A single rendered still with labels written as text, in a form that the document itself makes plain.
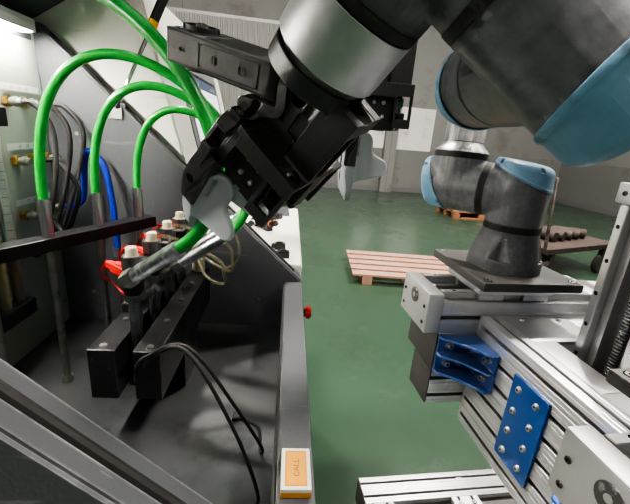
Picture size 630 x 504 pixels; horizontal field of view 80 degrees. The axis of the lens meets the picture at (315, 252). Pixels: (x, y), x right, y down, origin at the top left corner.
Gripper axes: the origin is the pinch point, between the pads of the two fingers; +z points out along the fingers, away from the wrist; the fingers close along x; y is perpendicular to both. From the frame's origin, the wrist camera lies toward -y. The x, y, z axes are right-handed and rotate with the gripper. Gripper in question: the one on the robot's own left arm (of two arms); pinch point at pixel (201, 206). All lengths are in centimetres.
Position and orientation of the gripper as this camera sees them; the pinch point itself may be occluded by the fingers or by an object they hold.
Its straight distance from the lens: 40.8
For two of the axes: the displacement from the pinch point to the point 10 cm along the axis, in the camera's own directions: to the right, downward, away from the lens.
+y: 6.4, 7.7, -0.3
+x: 5.4, -4.2, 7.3
